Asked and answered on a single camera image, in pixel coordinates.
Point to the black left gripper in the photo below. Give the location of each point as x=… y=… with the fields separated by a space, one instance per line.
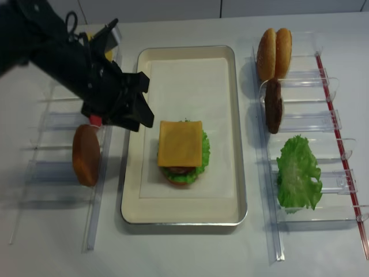
x=116 y=97

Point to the yellow cheese slice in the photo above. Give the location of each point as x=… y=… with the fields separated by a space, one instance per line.
x=180 y=144
x=108 y=54

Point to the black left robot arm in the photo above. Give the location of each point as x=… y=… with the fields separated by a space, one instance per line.
x=31 y=32

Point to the red tomato slice in rack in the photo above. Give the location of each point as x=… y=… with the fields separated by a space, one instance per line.
x=95 y=121

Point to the yellow cheese slice in rack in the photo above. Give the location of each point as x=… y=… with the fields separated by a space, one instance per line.
x=108 y=54

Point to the brown meat patty on tray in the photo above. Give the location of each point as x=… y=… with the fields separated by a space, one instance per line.
x=180 y=170

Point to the green lettuce on tray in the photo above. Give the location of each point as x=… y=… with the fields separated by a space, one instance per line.
x=192 y=176

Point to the brown meat patty in rack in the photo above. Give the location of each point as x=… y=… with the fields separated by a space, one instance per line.
x=273 y=105

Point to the green lettuce leaf in rack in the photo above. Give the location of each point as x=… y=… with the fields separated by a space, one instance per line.
x=299 y=177

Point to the white paper liner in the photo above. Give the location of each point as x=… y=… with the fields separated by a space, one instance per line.
x=196 y=90

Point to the orange bun bottom in rack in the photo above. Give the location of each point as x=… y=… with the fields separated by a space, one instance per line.
x=86 y=155

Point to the cream metal tray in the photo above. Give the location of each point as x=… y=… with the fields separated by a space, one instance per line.
x=187 y=211

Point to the clear acrylic rack left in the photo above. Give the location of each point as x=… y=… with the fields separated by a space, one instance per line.
x=50 y=181

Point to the front burger bun half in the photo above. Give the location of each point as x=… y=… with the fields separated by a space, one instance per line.
x=266 y=55

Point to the burger bun half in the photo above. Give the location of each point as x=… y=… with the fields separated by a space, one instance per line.
x=266 y=55
x=283 y=52

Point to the white pusher block middle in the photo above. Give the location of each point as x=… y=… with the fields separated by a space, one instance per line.
x=283 y=106

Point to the rear burger bun half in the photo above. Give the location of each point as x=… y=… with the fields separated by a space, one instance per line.
x=283 y=52

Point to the clear acrylic rack red rail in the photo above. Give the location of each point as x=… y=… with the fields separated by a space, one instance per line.
x=309 y=93

